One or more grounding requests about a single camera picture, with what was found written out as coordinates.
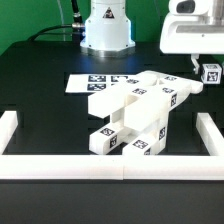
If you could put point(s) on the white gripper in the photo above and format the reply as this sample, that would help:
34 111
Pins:
191 35

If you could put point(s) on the white tagged cube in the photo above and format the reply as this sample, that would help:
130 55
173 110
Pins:
211 73

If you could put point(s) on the white chair back frame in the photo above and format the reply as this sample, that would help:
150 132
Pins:
145 98

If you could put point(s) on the white chair seat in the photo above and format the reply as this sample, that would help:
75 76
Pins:
158 128

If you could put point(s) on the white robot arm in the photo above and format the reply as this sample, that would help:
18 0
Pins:
211 11

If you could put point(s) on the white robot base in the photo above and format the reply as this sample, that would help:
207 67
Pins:
108 30

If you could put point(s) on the white right fence bar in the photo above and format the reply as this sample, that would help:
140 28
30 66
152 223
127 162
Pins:
210 134

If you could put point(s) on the white fence bar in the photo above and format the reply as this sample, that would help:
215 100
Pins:
210 134
8 125
111 167

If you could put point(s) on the white front fence bar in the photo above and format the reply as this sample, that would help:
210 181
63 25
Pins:
111 167

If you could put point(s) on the white marker sheet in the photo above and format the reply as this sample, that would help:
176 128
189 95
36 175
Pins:
89 83

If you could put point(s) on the white left fence bar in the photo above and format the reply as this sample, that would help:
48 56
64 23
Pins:
8 125

